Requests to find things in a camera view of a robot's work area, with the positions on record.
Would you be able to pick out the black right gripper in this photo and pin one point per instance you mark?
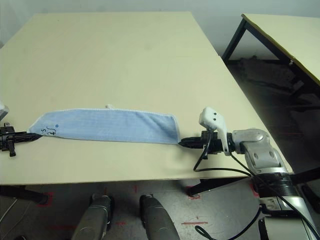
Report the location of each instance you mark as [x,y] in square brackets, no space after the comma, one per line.
[212,143]

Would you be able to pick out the grey robot leg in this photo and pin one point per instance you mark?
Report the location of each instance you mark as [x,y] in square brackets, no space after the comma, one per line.
[91,220]
[156,220]

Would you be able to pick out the grey robot right leg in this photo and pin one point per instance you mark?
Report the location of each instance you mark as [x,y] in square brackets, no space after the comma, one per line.
[156,220]

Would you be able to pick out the grey robot left leg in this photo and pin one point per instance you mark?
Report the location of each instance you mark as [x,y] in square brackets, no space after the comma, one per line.
[91,220]

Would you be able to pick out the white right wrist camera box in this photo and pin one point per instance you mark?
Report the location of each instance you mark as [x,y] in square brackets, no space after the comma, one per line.
[210,117]

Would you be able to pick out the black table base bar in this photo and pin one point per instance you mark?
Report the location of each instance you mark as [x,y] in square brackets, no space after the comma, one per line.
[212,186]
[22,193]
[307,175]

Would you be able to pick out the red floor tape strip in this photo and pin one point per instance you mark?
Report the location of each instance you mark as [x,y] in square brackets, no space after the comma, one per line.
[195,223]

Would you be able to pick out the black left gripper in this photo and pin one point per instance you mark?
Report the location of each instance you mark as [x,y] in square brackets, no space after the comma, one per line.
[6,138]

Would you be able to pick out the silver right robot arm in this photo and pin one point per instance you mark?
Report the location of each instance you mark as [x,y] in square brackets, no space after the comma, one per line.
[252,140]

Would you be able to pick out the red floor tape corner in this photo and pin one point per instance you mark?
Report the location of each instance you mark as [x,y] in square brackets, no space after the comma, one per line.
[51,197]
[195,197]

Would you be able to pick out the blue towel white trim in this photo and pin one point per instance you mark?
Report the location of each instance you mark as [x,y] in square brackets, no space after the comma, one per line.
[100,125]

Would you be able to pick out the beige side table black frame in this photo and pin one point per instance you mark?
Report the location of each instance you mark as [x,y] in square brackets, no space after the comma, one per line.
[287,32]

